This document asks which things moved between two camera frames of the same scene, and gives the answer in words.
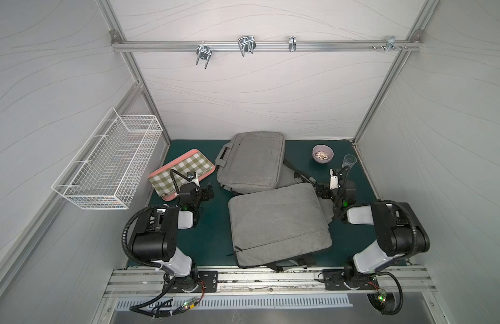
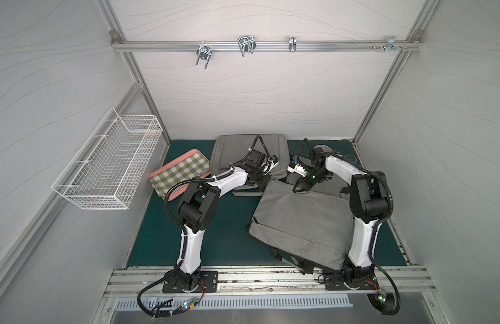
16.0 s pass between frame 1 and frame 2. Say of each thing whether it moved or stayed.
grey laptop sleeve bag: moved
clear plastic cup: stayed
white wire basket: stayed
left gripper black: moved
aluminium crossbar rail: stayed
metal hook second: stayed
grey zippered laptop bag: moved
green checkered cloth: stayed
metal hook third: stayed
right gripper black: moved
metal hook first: stayed
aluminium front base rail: stayed
